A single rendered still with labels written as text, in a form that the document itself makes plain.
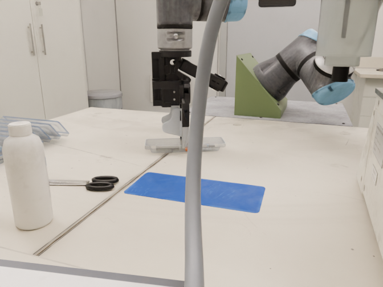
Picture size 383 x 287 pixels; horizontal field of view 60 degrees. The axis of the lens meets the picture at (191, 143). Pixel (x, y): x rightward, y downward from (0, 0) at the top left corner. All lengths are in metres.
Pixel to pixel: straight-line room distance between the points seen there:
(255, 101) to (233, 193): 0.61
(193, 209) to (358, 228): 0.36
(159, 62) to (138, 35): 3.26
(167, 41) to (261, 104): 0.52
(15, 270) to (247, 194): 0.41
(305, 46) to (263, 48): 2.39
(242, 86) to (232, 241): 0.76
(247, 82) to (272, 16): 2.42
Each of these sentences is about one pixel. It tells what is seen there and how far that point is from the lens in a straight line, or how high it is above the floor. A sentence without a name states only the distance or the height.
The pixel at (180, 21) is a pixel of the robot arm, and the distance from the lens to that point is 0.71.
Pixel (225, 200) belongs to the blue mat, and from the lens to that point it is 0.55.
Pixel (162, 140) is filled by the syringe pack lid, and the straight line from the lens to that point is 0.79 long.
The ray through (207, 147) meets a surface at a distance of 0.76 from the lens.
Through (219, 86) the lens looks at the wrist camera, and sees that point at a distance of 0.75.
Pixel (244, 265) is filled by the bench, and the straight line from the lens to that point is 0.41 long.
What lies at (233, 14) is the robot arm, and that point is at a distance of 0.76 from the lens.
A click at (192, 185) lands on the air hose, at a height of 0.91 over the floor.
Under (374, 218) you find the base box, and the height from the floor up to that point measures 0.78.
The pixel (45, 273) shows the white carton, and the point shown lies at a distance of 0.23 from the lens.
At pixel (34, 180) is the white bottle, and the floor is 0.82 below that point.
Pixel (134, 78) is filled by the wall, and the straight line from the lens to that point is 4.04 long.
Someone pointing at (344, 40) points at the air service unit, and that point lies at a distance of 0.22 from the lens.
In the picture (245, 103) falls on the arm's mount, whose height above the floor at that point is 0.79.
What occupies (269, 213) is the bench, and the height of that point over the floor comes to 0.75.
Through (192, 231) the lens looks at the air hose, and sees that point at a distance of 0.19.
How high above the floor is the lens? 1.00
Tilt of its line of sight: 17 degrees down
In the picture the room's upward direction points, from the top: straight up
